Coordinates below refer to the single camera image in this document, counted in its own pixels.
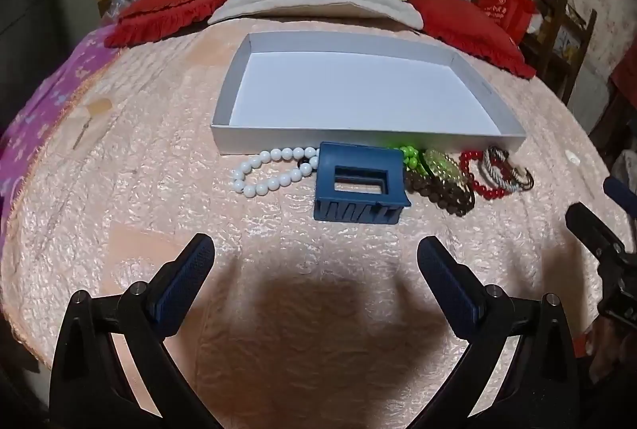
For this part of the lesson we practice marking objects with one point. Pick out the red plain pillow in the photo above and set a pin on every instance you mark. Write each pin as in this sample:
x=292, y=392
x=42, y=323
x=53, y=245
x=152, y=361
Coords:
x=463, y=26

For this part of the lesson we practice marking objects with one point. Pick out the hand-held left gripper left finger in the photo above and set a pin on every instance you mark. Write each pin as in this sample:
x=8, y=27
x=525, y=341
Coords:
x=184, y=280

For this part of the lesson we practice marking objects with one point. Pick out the red hanging cloth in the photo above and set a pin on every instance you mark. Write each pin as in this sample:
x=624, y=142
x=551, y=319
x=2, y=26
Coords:
x=626, y=78

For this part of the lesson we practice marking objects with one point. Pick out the blue hair claw clip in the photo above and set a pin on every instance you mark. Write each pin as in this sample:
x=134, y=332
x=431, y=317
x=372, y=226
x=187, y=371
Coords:
x=348, y=202

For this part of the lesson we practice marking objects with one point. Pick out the wooden shelf rack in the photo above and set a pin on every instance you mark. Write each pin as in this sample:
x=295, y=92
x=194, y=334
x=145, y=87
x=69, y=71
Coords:
x=562, y=36

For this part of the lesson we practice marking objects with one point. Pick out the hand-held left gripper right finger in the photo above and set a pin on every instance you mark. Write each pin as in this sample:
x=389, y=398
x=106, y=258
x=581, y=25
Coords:
x=448, y=280

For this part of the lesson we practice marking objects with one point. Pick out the red fringed pillow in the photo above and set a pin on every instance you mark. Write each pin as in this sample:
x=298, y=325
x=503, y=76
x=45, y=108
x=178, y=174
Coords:
x=164, y=6

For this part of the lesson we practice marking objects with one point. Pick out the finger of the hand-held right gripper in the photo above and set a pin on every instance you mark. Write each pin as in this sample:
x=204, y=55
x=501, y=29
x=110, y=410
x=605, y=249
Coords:
x=592, y=230
x=619, y=193

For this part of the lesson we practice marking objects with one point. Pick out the red plastic bag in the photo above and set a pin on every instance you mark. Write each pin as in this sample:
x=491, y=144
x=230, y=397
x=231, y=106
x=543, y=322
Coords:
x=507, y=8

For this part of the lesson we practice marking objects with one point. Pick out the small white object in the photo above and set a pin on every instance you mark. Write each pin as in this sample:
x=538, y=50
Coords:
x=572, y=157

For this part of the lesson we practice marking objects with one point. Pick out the purple patterned sheet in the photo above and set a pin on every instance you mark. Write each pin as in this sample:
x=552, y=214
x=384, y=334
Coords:
x=45, y=115

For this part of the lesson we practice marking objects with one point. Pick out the white cardboard box tray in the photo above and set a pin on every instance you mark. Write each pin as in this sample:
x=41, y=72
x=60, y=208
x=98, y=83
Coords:
x=358, y=85

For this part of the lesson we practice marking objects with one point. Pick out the person's right hand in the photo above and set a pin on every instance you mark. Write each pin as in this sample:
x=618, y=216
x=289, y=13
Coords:
x=609, y=352

